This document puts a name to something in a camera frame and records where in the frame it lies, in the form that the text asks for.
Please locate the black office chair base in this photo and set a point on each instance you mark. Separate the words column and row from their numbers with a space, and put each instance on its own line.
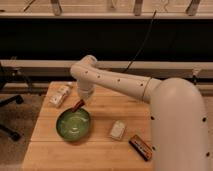
column 6, row 107

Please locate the white rectangular box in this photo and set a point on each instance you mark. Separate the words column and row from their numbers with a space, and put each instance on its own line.
column 117, row 130

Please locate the brown candy bar package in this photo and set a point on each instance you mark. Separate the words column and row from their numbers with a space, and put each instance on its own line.
column 141, row 147

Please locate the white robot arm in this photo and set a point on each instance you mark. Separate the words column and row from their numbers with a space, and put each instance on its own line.
column 179, row 125

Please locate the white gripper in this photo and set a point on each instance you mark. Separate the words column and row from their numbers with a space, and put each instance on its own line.
column 85, row 94

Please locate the white wrapped snack package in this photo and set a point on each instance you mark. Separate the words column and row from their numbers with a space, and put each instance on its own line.
column 60, row 94

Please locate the green ceramic bowl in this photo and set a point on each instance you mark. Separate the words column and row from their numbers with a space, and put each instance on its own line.
column 73, row 126

